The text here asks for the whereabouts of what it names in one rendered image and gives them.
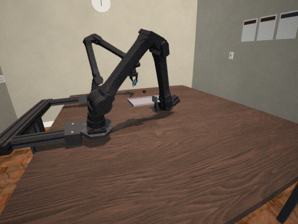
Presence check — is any white l-shaped bracket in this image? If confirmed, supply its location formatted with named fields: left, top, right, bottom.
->
left=152, top=95, right=160, bottom=102

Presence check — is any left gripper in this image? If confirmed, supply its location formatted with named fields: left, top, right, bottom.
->
left=128, top=69, right=138, bottom=82

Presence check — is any white shallow tray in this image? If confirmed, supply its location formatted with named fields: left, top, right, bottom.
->
left=128, top=96, right=154, bottom=107

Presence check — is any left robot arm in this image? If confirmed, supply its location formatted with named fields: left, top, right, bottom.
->
left=83, top=33, right=126, bottom=91

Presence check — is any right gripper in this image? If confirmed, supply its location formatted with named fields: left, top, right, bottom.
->
left=154, top=102, right=164, bottom=111

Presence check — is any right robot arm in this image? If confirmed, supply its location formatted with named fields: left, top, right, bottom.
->
left=87, top=28, right=180, bottom=135

